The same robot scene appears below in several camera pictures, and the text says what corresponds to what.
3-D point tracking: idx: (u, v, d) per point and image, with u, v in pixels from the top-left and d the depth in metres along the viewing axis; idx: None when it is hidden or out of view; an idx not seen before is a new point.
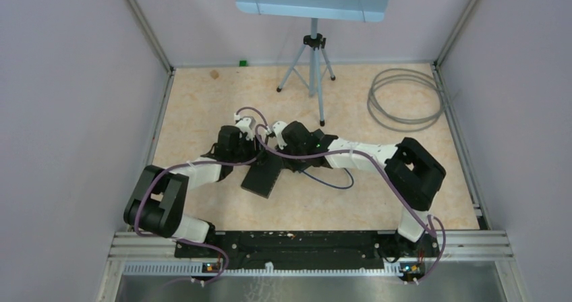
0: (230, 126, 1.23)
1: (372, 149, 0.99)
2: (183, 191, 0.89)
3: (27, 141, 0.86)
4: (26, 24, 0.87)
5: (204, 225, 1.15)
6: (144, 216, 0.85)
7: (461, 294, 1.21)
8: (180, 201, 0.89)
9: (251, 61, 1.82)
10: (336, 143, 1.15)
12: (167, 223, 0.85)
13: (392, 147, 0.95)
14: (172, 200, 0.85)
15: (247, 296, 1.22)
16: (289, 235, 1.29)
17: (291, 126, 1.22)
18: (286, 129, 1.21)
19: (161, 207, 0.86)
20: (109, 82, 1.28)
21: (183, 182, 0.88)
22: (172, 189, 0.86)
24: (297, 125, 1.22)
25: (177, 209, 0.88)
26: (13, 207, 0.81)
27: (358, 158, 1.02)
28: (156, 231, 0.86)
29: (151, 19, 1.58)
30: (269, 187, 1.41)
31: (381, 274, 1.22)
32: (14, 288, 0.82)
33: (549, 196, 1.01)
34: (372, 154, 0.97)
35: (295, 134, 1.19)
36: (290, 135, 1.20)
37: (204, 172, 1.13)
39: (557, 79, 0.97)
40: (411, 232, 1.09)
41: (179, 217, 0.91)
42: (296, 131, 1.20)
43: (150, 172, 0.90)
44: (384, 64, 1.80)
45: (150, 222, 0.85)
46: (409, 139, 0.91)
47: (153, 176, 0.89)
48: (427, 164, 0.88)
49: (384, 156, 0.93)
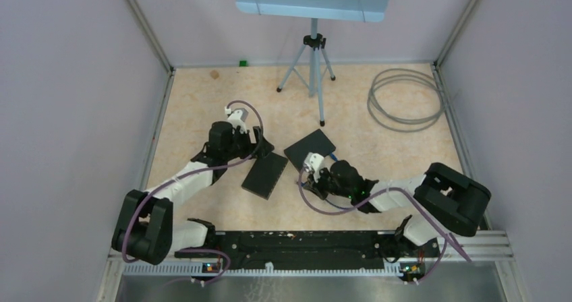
0: (221, 125, 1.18)
1: (403, 180, 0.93)
2: (169, 217, 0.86)
3: (27, 141, 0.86)
4: (26, 24, 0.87)
5: (201, 227, 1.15)
6: (131, 245, 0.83)
7: (461, 294, 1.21)
8: (166, 228, 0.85)
9: (251, 61, 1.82)
10: (378, 185, 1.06)
12: (155, 251, 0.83)
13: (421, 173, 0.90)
14: (157, 230, 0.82)
15: (247, 296, 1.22)
16: (289, 235, 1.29)
17: (340, 167, 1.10)
18: (336, 170, 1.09)
19: (148, 237, 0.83)
20: (109, 82, 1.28)
21: (168, 209, 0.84)
22: (156, 218, 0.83)
24: (349, 167, 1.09)
25: (165, 235, 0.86)
26: (13, 207, 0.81)
27: (394, 193, 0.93)
28: (146, 259, 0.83)
29: (151, 19, 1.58)
30: (270, 189, 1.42)
31: (381, 274, 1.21)
32: (15, 287, 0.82)
33: (549, 197, 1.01)
34: (405, 185, 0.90)
35: (348, 178, 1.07)
36: (341, 178, 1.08)
37: (195, 183, 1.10)
39: (557, 79, 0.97)
40: (415, 236, 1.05)
41: (169, 240, 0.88)
42: (349, 174, 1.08)
43: (131, 199, 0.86)
44: (384, 64, 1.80)
45: (137, 251, 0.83)
46: (438, 164, 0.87)
47: (135, 203, 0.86)
48: (461, 185, 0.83)
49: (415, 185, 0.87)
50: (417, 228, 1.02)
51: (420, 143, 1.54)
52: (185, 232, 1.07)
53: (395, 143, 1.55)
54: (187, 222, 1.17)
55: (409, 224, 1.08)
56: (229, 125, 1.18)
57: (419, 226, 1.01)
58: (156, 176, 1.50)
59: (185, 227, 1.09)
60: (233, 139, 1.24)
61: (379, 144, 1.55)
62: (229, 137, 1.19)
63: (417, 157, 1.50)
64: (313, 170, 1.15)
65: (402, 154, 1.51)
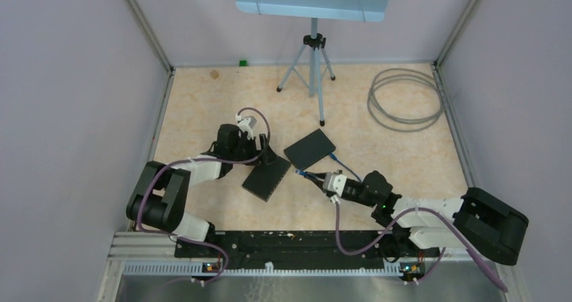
0: (229, 125, 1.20)
1: (436, 203, 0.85)
2: (185, 186, 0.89)
3: (27, 140, 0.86)
4: (26, 24, 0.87)
5: (204, 224, 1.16)
6: (146, 210, 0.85)
7: (461, 294, 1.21)
8: (181, 197, 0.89)
9: (251, 61, 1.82)
10: (402, 201, 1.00)
12: (170, 216, 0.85)
13: (457, 198, 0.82)
14: (175, 195, 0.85)
15: (247, 296, 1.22)
16: (289, 235, 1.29)
17: (376, 181, 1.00)
18: (374, 186, 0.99)
19: (164, 202, 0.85)
20: (109, 82, 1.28)
21: (185, 177, 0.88)
22: (174, 184, 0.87)
24: (386, 184, 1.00)
25: (179, 203, 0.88)
26: (13, 208, 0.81)
27: (425, 216, 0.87)
28: (158, 225, 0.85)
29: (151, 19, 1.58)
30: (270, 191, 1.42)
31: (380, 274, 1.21)
32: (14, 288, 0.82)
33: (550, 197, 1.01)
34: (438, 209, 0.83)
35: (385, 195, 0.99)
36: (378, 195, 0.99)
37: (206, 169, 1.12)
39: (557, 79, 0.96)
40: (422, 240, 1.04)
41: (181, 212, 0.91)
42: (384, 191, 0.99)
43: (152, 168, 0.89)
44: (384, 64, 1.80)
45: (152, 217, 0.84)
46: (475, 189, 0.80)
47: (154, 172, 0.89)
48: (500, 213, 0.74)
49: (451, 210, 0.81)
50: (427, 234, 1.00)
51: (420, 143, 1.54)
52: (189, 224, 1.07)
53: (394, 143, 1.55)
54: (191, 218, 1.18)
55: (417, 228, 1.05)
56: (233, 126, 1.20)
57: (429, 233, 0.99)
58: None
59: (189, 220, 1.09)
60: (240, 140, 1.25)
61: (379, 144, 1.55)
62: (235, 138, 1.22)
63: (417, 157, 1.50)
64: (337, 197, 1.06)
65: (402, 154, 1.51)
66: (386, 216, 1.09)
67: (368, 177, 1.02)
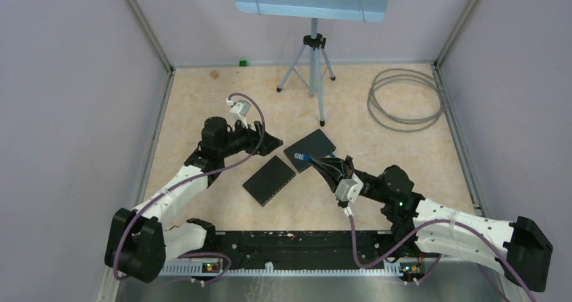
0: (215, 122, 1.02)
1: (478, 224, 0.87)
2: (158, 237, 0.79)
3: (27, 139, 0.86)
4: (26, 24, 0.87)
5: (198, 230, 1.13)
6: (121, 263, 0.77)
7: (462, 295, 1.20)
8: (156, 249, 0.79)
9: (251, 61, 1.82)
10: (427, 204, 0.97)
12: (149, 268, 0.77)
13: (505, 224, 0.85)
14: (145, 251, 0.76)
15: (247, 296, 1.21)
16: (290, 235, 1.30)
17: (396, 178, 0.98)
18: (395, 184, 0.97)
19: (136, 258, 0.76)
20: (108, 82, 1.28)
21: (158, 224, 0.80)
22: (144, 239, 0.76)
24: (407, 180, 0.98)
25: (158, 252, 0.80)
26: (14, 207, 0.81)
27: (461, 233, 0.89)
28: (138, 278, 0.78)
29: (151, 19, 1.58)
30: (268, 197, 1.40)
31: (380, 274, 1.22)
32: (14, 288, 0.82)
33: (550, 196, 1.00)
34: (481, 231, 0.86)
35: (406, 194, 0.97)
36: (399, 194, 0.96)
37: (189, 190, 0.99)
39: (557, 79, 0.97)
40: (428, 246, 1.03)
41: (162, 259, 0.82)
42: (404, 187, 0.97)
43: (120, 219, 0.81)
44: (384, 64, 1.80)
45: (128, 272, 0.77)
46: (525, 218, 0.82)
47: (124, 224, 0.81)
48: (539, 244, 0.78)
49: (500, 236, 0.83)
50: (439, 245, 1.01)
51: (419, 143, 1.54)
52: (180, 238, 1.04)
53: (394, 143, 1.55)
54: (185, 224, 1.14)
55: (426, 234, 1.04)
56: (226, 120, 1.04)
57: (440, 242, 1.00)
58: (156, 176, 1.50)
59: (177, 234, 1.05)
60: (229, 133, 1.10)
61: (379, 144, 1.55)
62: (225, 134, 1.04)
63: (417, 157, 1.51)
64: (347, 202, 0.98)
65: (402, 154, 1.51)
66: (400, 215, 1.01)
67: (388, 172, 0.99)
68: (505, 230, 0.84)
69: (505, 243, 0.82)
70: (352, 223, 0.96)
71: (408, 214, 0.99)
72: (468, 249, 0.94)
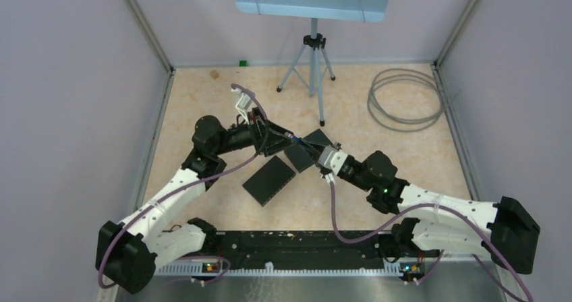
0: (205, 125, 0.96)
1: (463, 206, 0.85)
2: (146, 253, 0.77)
3: (27, 139, 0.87)
4: (25, 23, 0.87)
5: (197, 234, 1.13)
6: (110, 273, 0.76)
7: (462, 294, 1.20)
8: (143, 263, 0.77)
9: (251, 61, 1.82)
10: (412, 190, 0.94)
12: (137, 279, 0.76)
13: (490, 206, 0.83)
14: (131, 267, 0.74)
15: (247, 296, 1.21)
16: (289, 235, 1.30)
17: (379, 164, 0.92)
18: (378, 169, 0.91)
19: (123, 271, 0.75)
20: (108, 82, 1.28)
21: (142, 243, 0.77)
22: (129, 257, 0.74)
24: (390, 167, 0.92)
25: (146, 265, 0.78)
26: (14, 207, 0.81)
27: (446, 216, 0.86)
28: (126, 288, 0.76)
29: (151, 19, 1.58)
30: (268, 197, 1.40)
31: (380, 274, 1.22)
32: (15, 287, 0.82)
33: (550, 195, 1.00)
34: (465, 214, 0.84)
35: (388, 180, 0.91)
36: (382, 179, 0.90)
37: (183, 198, 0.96)
39: (556, 79, 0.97)
40: (425, 243, 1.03)
41: (152, 269, 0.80)
42: (386, 172, 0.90)
43: (106, 232, 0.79)
44: (384, 64, 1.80)
45: (116, 280, 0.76)
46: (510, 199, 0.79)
47: (110, 238, 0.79)
48: (525, 224, 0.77)
49: (484, 218, 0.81)
50: (433, 238, 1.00)
51: (419, 143, 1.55)
52: (177, 239, 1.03)
53: (394, 144, 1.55)
54: (185, 226, 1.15)
55: (421, 230, 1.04)
56: (217, 121, 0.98)
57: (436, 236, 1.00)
58: (156, 176, 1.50)
59: (173, 235, 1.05)
60: (225, 130, 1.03)
61: (379, 144, 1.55)
62: (217, 137, 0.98)
63: (417, 157, 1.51)
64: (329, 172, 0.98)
65: (401, 154, 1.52)
66: (385, 201, 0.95)
67: (371, 159, 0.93)
68: (490, 211, 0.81)
69: (489, 224, 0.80)
70: (333, 189, 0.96)
71: (393, 202, 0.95)
72: (458, 238, 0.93)
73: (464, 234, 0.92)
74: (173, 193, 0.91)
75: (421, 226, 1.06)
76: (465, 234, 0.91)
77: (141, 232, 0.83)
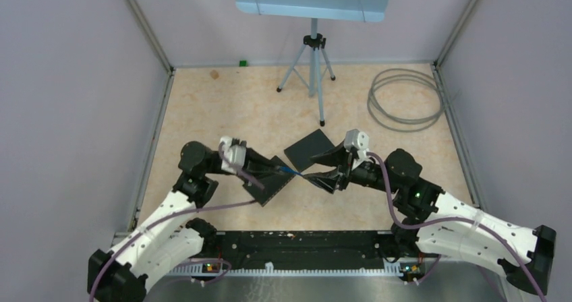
0: (190, 150, 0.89)
1: (502, 228, 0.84)
2: (135, 282, 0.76)
3: (27, 138, 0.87)
4: (25, 23, 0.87)
5: (195, 240, 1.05)
6: None
7: (462, 294, 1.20)
8: (133, 291, 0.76)
9: (252, 61, 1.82)
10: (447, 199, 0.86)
12: None
13: (529, 232, 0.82)
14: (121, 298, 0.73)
15: (247, 296, 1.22)
16: (289, 235, 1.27)
17: (401, 162, 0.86)
18: (400, 168, 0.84)
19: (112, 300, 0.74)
20: (109, 82, 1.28)
21: (131, 276, 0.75)
22: (117, 289, 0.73)
24: (414, 164, 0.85)
25: (136, 292, 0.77)
26: (14, 207, 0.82)
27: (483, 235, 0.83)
28: None
29: (152, 19, 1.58)
30: (268, 197, 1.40)
31: (381, 274, 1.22)
32: (15, 287, 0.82)
33: (550, 196, 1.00)
34: (506, 237, 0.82)
35: (413, 179, 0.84)
36: (405, 179, 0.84)
37: (176, 222, 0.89)
39: (556, 79, 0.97)
40: (429, 247, 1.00)
41: (144, 293, 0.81)
42: (412, 172, 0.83)
43: (96, 261, 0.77)
44: (384, 64, 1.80)
45: None
46: (552, 232, 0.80)
47: (100, 267, 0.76)
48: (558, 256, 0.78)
49: (524, 246, 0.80)
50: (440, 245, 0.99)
51: (419, 143, 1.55)
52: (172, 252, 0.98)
53: (394, 144, 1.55)
54: (183, 230, 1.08)
55: (427, 232, 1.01)
56: (202, 146, 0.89)
57: (442, 242, 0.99)
58: (156, 176, 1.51)
59: (168, 247, 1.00)
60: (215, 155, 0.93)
61: (379, 144, 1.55)
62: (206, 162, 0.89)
63: (416, 157, 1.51)
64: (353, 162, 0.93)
65: None
66: (413, 205, 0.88)
67: (393, 157, 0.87)
68: (530, 238, 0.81)
69: (529, 252, 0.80)
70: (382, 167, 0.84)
71: (420, 205, 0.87)
72: (469, 251, 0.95)
73: (477, 247, 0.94)
74: (162, 220, 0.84)
75: (427, 230, 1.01)
76: (479, 249, 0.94)
77: (130, 261, 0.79)
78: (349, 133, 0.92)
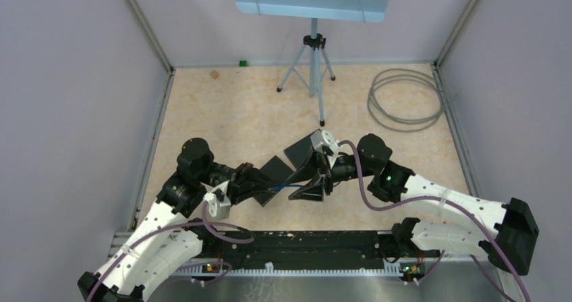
0: (193, 146, 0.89)
1: (469, 203, 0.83)
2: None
3: (27, 137, 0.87)
4: (25, 23, 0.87)
5: (193, 244, 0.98)
6: None
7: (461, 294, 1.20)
8: None
9: (251, 61, 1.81)
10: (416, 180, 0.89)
12: None
13: (498, 206, 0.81)
14: None
15: (247, 296, 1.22)
16: (290, 235, 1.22)
17: (372, 146, 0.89)
18: (369, 151, 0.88)
19: None
20: (109, 81, 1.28)
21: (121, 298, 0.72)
22: None
24: (384, 148, 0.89)
25: None
26: (14, 207, 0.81)
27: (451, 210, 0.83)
28: None
29: (151, 19, 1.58)
30: (268, 197, 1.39)
31: (380, 274, 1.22)
32: (15, 287, 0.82)
33: (550, 195, 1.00)
34: (473, 212, 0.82)
35: (383, 162, 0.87)
36: (375, 162, 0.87)
37: (162, 236, 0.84)
39: (556, 78, 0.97)
40: (424, 242, 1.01)
41: None
42: (382, 156, 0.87)
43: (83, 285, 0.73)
44: (384, 64, 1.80)
45: None
46: (524, 203, 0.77)
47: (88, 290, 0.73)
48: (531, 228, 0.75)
49: (492, 219, 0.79)
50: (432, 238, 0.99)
51: (419, 143, 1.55)
52: (168, 259, 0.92)
53: (394, 144, 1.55)
54: (179, 234, 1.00)
55: (421, 228, 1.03)
56: (206, 144, 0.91)
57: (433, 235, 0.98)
58: (156, 176, 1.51)
59: (164, 253, 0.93)
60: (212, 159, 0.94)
61: None
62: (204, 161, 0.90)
63: (417, 157, 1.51)
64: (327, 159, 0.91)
65: (401, 154, 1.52)
66: (385, 187, 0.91)
67: (363, 141, 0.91)
68: (498, 212, 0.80)
69: (496, 224, 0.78)
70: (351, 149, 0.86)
71: (392, 187, 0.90)
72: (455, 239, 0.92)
73: (462, 233, 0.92)
74: (146, 238, 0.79)
75: (421, 226, 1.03)
76: (463, 234, 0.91)
77: (117, 283, 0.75)
78: (313, 135, 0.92)
